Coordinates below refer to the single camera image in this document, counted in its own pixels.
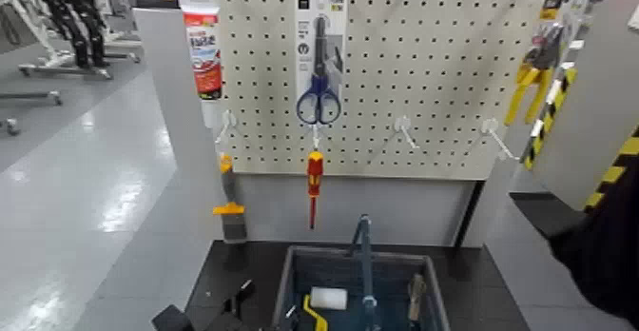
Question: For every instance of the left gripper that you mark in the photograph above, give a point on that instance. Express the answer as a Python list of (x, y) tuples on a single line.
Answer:
[(224, 323)]

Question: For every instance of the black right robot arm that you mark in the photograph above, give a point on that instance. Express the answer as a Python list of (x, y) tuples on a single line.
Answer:
[(609, 263)]

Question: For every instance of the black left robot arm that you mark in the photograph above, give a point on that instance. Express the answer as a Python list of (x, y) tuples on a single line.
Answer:
[(172, 319)]

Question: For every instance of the grey-blue plastic crate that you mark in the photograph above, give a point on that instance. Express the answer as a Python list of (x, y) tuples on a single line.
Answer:
[(309, 273)]

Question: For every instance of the yellow grey scraper brush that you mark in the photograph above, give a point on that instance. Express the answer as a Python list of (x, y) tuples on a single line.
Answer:
[(233, 223)]

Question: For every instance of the red yellow screwdriver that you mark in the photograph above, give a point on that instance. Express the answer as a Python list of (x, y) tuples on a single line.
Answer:
[(314, 173)]

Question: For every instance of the white pegboard hook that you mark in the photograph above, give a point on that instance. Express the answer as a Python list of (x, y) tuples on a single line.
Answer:
[(227, 122), (315, 135), (403, 124), (491, 128)]

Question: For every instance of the blue scissors on card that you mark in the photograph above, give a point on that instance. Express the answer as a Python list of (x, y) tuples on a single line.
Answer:
[(319, 88)]

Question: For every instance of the white perforated pegboard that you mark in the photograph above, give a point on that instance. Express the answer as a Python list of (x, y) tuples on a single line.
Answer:
[(389, 73)]

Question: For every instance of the red white sealant tube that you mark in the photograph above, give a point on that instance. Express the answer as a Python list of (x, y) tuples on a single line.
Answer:
[(204, 48)]

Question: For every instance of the yellow black hazard tape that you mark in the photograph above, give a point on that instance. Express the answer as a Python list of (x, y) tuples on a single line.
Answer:
[(611, 173), (549, 118)]

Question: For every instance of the black humanoid robot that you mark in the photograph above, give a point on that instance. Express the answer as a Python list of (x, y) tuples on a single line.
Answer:
[(75, 18)]

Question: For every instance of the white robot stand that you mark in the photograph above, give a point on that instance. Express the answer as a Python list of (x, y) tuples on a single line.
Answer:
[(30, 18)]

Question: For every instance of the grey side panel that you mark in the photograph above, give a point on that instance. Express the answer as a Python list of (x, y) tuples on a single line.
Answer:
[(599, 98)]

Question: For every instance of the yellow black packaged tool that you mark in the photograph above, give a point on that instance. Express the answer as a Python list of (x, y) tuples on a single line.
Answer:
[(551, 6)]

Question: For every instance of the grey metal base frame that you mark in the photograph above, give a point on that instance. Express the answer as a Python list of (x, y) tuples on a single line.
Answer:
[(65, 68), (30, 95)]

